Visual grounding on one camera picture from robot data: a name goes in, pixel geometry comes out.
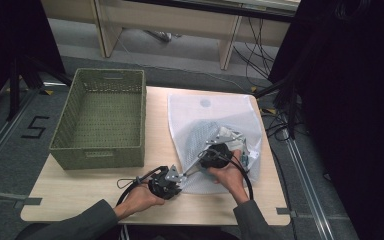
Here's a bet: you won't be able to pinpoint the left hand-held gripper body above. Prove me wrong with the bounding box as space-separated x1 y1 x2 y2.
147 164 185 201

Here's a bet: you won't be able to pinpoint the thin wire loop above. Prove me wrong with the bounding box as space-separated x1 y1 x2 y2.
116 177 148 190

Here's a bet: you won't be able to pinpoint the white mesh laundry bag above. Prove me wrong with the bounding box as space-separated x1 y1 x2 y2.
167 92 264 195

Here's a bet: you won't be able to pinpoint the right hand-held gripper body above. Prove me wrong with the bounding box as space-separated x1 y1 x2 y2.
197 127 245 170

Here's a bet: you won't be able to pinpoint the person's left hand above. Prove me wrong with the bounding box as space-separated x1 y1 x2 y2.
122 183 166 220

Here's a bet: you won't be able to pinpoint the green woven basket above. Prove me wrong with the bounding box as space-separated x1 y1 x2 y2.
48 68 147 171

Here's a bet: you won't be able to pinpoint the person's right hand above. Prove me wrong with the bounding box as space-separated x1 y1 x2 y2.
207 149 250 205

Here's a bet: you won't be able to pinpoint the black tripod stand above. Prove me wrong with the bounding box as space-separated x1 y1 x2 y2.
5 55 74 122

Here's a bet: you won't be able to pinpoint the black curtain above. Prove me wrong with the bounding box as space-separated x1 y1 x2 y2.
268 0 384 240
0 0 66 113

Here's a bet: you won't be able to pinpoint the white and teal garment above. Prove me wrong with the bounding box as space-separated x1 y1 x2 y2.
220 126 260 169

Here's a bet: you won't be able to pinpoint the light wooden bench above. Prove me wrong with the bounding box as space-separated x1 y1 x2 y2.
40 0 302 71

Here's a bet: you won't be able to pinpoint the black floor cables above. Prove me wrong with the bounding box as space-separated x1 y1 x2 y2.
232 16 283 88

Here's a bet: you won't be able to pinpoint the metal floor rail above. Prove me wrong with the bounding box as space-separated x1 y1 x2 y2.
0 89 38 181
284 136 335 240

